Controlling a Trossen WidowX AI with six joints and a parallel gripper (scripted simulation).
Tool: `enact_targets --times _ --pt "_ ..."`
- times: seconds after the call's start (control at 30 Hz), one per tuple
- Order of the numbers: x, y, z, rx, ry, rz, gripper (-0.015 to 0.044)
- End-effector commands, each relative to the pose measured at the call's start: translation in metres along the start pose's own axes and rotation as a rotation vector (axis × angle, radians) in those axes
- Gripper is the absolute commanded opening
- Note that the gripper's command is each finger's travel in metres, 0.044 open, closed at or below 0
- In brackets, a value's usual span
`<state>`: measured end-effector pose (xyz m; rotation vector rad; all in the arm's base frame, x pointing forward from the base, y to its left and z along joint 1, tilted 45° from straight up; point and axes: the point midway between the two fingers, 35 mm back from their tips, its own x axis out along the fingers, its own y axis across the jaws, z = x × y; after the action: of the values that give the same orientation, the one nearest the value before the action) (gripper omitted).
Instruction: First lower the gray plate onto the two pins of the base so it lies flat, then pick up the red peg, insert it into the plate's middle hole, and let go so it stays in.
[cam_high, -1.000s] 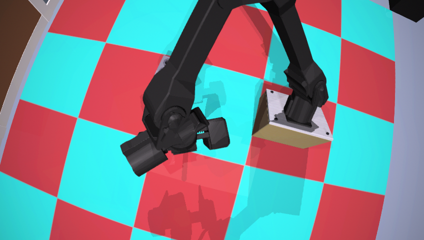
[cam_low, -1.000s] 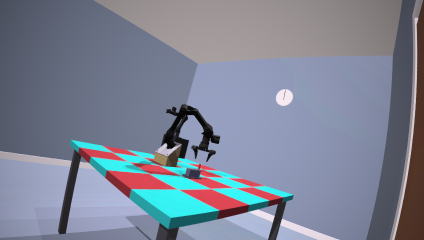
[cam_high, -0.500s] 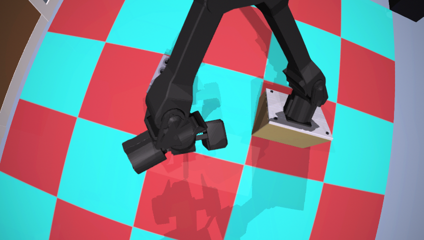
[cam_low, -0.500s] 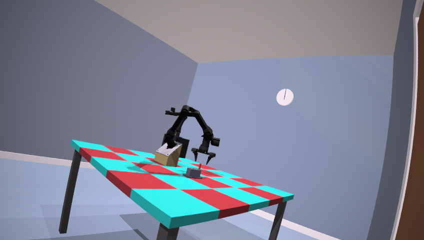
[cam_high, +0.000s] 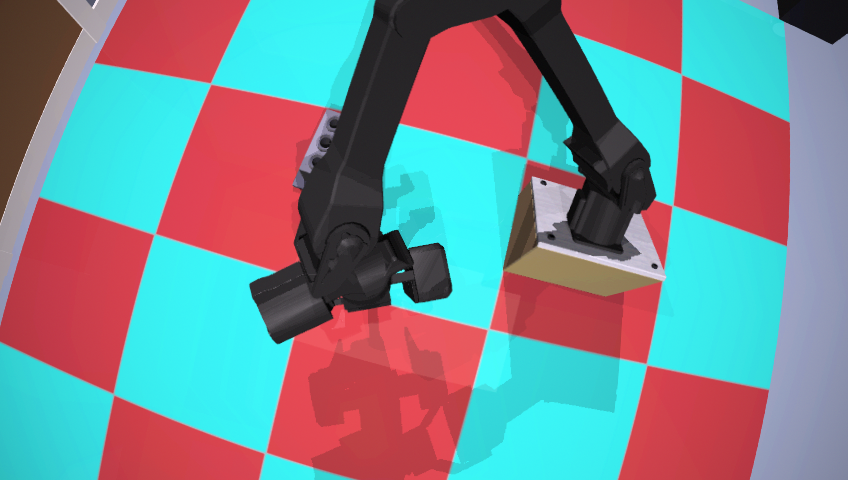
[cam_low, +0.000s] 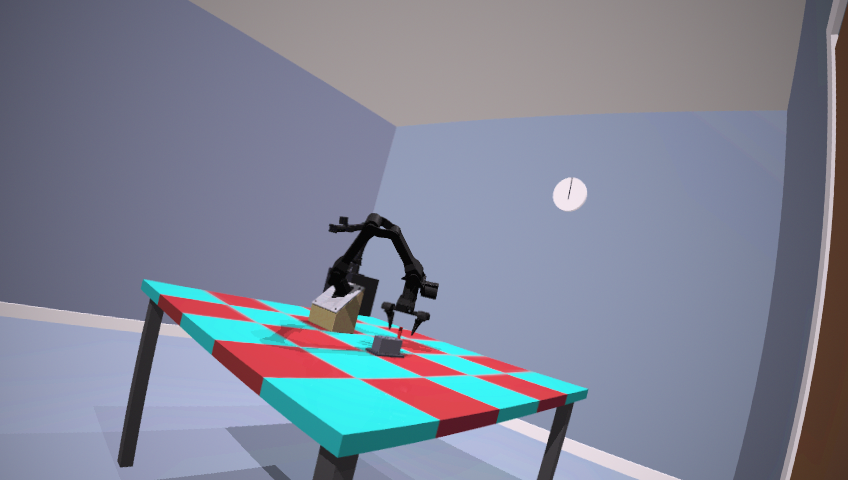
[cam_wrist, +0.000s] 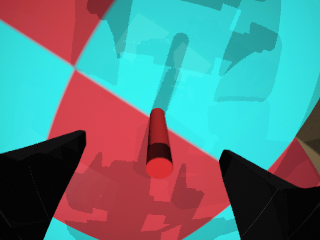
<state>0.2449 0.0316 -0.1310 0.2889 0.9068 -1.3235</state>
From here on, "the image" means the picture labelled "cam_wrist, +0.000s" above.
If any dark red peg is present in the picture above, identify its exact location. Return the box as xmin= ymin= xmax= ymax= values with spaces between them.
xmin=147 ymin=108 xmax=173 ymax=179

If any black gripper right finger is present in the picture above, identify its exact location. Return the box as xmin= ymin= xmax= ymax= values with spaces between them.
xmin=219 ymin=149 xmax=320 ymax=240

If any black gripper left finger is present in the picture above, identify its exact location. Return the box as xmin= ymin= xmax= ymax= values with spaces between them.
xmin=0 ymin=129 xmax=87 ymax=240

